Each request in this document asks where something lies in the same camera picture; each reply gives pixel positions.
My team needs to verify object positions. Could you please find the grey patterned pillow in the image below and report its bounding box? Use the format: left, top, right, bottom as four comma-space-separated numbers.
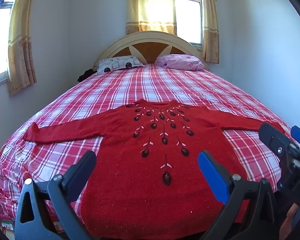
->
94, 55, 146, 75

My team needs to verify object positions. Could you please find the dark cloth beside bed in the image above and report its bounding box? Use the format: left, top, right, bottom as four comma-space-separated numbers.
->
77, 68, 95, 83

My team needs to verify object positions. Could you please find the yellow side window curtain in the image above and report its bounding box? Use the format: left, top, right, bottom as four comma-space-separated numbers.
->
6, 0, 38, 96

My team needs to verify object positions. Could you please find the window behind headboard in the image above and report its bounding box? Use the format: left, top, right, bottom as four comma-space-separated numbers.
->
174, 0, 204, 51

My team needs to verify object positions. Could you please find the yellow narrow curtain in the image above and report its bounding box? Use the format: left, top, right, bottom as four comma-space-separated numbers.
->
199, 0, 220, 64

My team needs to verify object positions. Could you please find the cream and wood headboard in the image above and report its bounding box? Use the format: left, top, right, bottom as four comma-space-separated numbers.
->
94, 31, 210, 72

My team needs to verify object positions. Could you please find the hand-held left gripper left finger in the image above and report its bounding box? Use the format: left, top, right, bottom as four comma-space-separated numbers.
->
14, 151, 97, 240

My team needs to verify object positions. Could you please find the bed with red plaid sheet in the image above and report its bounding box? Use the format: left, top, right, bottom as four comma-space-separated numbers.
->
0, 63, 300, 240

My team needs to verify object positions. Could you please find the pink pillow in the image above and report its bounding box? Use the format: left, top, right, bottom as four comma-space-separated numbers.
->
155, 54, 205, 71

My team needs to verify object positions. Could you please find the person's right hand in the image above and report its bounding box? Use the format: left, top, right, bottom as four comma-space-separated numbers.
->
279, 203, 300, 240

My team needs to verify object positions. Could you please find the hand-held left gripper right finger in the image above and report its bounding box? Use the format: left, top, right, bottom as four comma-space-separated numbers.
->
198, 151, 278, 240

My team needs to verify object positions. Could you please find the yellow sunlit curtain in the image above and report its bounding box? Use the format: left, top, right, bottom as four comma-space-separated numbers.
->
125, 0, 177, 36

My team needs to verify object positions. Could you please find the red embroidered sweater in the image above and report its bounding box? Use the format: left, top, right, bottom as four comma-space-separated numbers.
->
23, 99, 285, 240

